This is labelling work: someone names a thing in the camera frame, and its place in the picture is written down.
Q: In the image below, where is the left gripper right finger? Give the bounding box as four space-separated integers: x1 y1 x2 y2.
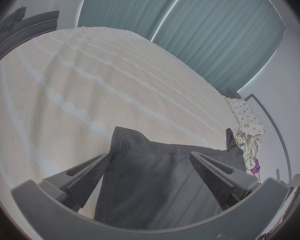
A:
189 151 260 211

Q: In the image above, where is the dark grey garment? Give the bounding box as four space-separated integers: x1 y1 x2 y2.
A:
93 126 247 231

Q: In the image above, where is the bed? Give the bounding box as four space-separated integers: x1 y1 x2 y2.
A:
0 10 247 220

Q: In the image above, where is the pile of clothes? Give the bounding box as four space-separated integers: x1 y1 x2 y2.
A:
234 127 263 177

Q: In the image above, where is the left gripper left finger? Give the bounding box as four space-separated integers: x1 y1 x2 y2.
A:
41 153 114 209

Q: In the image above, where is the white printed pillow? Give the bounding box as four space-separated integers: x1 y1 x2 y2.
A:
225 97 265 136

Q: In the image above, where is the blue-green curtain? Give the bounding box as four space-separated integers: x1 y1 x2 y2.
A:
77 0 188 43
152 0 287 92

